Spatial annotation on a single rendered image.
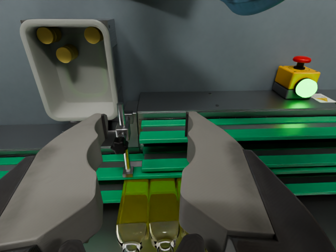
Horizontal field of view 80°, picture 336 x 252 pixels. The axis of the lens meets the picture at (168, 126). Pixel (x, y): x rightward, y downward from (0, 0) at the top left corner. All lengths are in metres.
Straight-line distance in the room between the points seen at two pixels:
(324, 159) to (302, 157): 0.05
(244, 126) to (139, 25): 0.34
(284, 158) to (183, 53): 0.35
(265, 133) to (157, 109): 0.23
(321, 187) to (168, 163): 0.40
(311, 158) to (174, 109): 0.33
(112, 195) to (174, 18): 0.45
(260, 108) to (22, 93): 0.62
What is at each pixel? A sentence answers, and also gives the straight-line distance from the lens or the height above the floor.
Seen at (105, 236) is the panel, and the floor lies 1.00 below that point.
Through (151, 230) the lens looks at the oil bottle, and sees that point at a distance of 0.40.
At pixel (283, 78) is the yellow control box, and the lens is 0.62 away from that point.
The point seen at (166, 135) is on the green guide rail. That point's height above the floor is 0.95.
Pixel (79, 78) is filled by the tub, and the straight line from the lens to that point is 0.58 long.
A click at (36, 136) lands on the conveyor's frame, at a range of 0.64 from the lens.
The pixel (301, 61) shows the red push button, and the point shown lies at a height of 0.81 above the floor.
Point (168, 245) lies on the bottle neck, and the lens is 0.39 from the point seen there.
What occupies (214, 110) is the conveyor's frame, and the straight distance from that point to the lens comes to 0.48.
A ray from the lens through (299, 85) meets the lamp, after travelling 0.59.
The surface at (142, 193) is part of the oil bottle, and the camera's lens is 0.44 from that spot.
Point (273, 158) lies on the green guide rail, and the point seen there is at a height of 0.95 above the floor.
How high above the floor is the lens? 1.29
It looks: 60 degrees down
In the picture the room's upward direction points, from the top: 174 degrees clockwise
